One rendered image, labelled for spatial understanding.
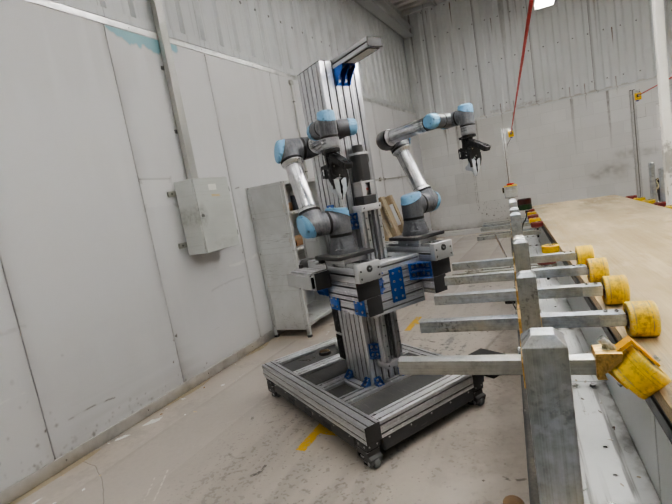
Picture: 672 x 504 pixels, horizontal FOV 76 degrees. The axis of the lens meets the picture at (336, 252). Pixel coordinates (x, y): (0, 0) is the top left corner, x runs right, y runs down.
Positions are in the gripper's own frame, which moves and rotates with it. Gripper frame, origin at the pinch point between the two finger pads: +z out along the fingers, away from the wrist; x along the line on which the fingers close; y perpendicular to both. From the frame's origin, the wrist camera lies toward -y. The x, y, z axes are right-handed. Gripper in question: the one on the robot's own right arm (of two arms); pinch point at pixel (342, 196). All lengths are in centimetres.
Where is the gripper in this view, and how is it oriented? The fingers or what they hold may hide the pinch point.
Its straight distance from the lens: 179.2
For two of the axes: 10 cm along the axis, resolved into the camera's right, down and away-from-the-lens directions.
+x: -8.3, 2.1, -5.2
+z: 1.7, 9.8, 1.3
